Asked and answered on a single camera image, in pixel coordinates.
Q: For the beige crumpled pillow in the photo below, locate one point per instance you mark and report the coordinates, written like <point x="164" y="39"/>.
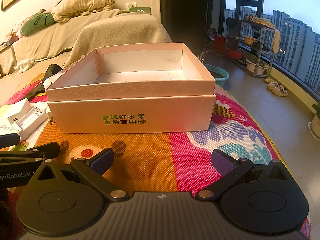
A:
<point x="66" y="9"/>

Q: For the white charger block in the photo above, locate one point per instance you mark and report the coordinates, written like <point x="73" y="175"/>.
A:
<point x="18" y="110"/>

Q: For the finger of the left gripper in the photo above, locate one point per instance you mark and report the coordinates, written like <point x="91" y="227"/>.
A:
<point x="7" y="140"/>
<point x="47" y="151"/>

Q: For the red bucket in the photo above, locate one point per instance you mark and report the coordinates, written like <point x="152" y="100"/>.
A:
<point x="219" y="44"/>

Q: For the beige slippers pair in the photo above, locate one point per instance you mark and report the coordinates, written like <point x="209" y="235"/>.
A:
<point x="276" y="88"/>

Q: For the pink cardboard box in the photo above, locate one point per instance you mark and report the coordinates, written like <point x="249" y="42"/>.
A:
<point x="134" y="88"/>

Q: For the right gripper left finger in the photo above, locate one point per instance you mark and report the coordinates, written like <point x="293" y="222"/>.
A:
<point x="90" y="172"/>

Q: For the teal plastic basin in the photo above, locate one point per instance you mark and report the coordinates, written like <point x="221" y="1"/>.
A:
<point x="220" y="75"/>

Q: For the metal storage rack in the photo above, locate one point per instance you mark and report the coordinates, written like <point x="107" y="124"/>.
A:
<point x="250" y="44"/>

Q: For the green digital clock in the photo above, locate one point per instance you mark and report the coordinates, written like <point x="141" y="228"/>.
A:
<point x="140" y="9"/>

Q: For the green plush toy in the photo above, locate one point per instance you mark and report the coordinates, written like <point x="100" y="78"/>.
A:
<point x="37" y="22"/>

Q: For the colourful cartoon play mat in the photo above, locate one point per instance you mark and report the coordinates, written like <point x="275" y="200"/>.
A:
<point x="168" y="161"/>

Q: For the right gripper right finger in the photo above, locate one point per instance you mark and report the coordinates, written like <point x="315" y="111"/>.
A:
<point x="232" y="170"/>

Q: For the white wall socket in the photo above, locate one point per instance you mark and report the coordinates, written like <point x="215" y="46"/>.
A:
<point x="130" y="5"/>

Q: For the beige covered sofa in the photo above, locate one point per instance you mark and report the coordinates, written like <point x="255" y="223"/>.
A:
<point x="65" y="43"/>

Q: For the potted plant white pot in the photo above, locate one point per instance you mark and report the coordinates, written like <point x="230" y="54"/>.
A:
<point x="314" y="125"/>

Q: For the white plush toy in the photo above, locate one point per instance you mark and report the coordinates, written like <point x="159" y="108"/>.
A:
<point x="24" y="65"/>

